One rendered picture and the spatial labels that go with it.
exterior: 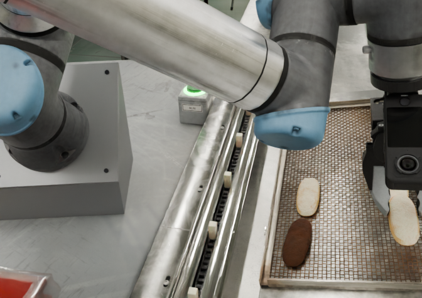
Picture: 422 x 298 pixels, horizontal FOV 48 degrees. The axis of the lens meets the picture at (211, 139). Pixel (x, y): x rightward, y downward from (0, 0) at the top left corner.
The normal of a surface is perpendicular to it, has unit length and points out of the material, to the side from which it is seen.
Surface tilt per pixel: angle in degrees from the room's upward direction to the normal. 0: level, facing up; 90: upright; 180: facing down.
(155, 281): 0
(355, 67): 0
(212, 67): 95
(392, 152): 29
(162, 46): 95
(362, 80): 0
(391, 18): 94
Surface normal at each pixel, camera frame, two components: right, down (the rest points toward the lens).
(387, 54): -0.69, 0.49
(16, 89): -0.03, -0.15
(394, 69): -0.52, 0.53
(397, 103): -0.28, -0.50
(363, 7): -0.32, 0.75
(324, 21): 0.37, -0.18
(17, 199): 0.04, 0.55
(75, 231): -0.03, -0.83
